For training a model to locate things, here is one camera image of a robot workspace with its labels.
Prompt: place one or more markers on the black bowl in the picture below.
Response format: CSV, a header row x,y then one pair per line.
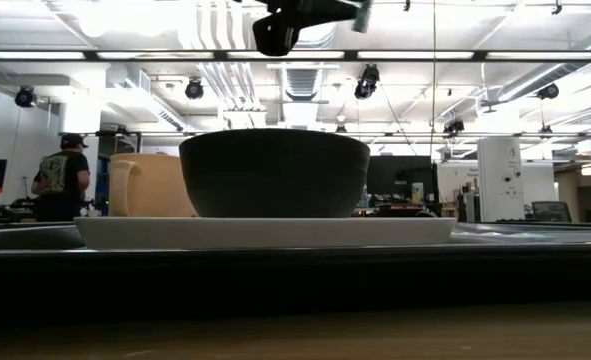
x,y
275,175

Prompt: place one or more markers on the orange mug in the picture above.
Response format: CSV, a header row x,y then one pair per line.
x,y
155,185

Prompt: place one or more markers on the white round plate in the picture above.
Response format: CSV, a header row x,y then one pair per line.
x,y
265,232

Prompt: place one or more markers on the black plastic tray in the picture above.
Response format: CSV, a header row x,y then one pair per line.
x,y
295,280

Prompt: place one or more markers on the ceiling air vent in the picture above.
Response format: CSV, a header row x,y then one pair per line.
x,y
302,82

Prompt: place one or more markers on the black ceiling spotlight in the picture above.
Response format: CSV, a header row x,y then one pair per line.
x,y
453,126
25,96
547,91
194,89
366,85

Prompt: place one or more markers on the person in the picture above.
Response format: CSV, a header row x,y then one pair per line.
x,y
60,180

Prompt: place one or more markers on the white square column with signs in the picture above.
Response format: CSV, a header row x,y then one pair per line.
x,y
500,175

